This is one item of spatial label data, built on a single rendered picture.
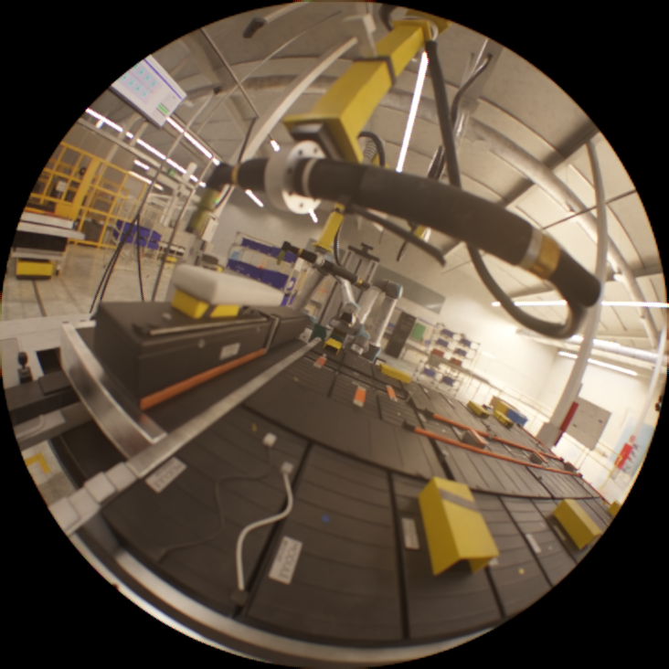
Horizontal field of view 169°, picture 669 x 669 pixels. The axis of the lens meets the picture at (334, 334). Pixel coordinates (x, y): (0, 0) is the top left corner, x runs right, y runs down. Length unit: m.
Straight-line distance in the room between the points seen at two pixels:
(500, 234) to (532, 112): 10.19
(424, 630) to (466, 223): 0.37
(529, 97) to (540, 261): 9.92
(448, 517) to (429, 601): 0.11
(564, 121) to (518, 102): 1.75
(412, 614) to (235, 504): 0.21
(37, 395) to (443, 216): 0.68
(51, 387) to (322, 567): 0.56
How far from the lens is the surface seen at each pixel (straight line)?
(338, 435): 0.42
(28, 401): 0.58
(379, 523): 0.32
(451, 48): 9.70
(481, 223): 0.20
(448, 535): 0.31
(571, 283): 0.23
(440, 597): 0.31
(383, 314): 1.96
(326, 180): 0.23
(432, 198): 0.20
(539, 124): 10.59
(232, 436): 0.33
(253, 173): 0.29
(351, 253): 2.27
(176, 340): 0.34
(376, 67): 0.40
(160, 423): 0.35
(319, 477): 0.33
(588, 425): 8.61
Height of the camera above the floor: 1.22
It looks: 8 degrees down
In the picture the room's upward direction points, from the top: 24 degrees clockwise
